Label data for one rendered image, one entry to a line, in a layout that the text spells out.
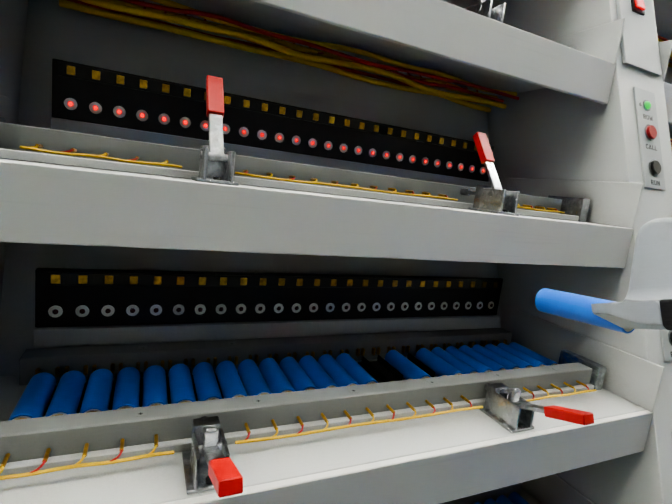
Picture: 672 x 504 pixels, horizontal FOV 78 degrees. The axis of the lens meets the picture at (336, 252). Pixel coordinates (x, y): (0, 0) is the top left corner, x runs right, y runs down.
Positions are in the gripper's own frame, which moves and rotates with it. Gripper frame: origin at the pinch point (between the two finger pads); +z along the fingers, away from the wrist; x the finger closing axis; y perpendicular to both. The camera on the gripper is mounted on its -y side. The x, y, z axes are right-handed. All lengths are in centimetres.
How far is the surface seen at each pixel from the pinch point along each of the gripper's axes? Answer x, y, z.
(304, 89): 9.1, 29.8, 30.2
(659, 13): -50, 50, 17
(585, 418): -3.2, -7.3, 5.7
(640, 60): -25.8, 30.2, 9.0
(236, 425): 20.5, -7.0, 16.7
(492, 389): -2.9, -6.3, 14.4
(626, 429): -17.6, -11.2, 11.5
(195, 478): 23.9, -8.7, 12.3
